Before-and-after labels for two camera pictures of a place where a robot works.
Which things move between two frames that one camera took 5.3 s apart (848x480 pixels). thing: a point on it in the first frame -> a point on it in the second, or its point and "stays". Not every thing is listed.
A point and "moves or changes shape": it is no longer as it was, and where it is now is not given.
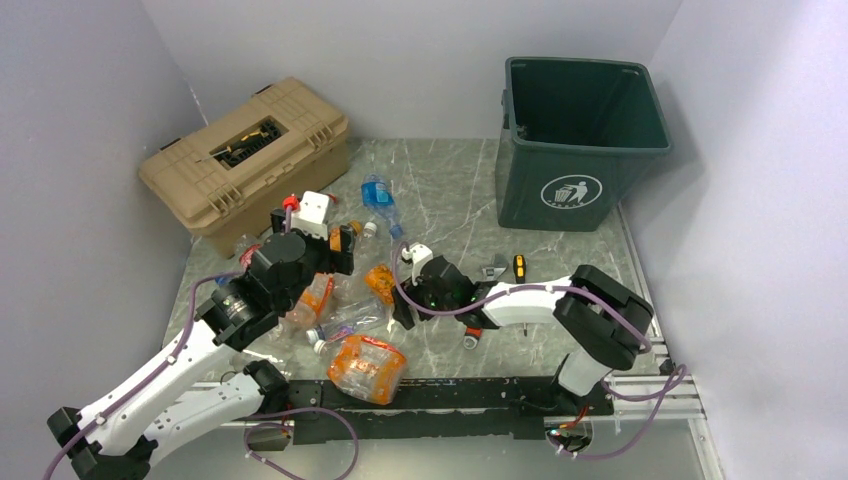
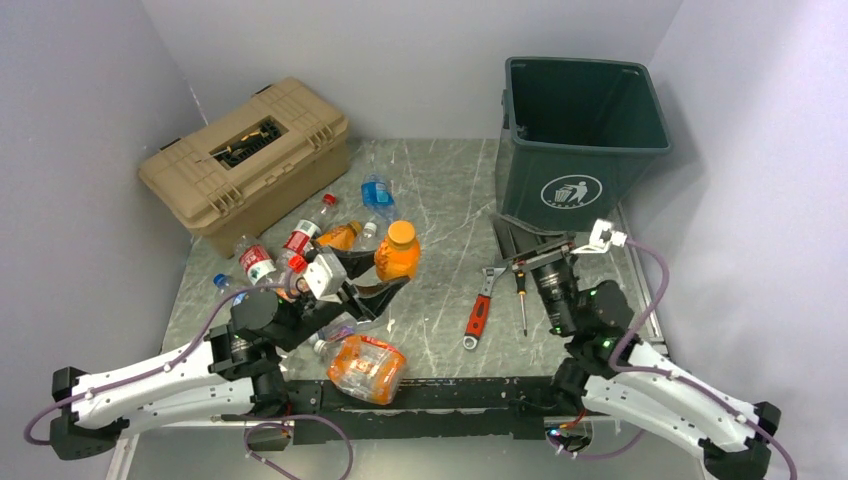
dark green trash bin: x=575 y=136 stays
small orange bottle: x=380 y=279 moves or changes shape
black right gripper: x=401 y=313 -> x=516 y=239
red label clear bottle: x=245 y=246 stays
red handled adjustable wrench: x=490 y=273 stays
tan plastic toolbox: x=224 y=178 stays
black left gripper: x=333 y=261 -> x=367 y=300
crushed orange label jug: x=367 y=369 stays
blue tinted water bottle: x=376 y=193 stays
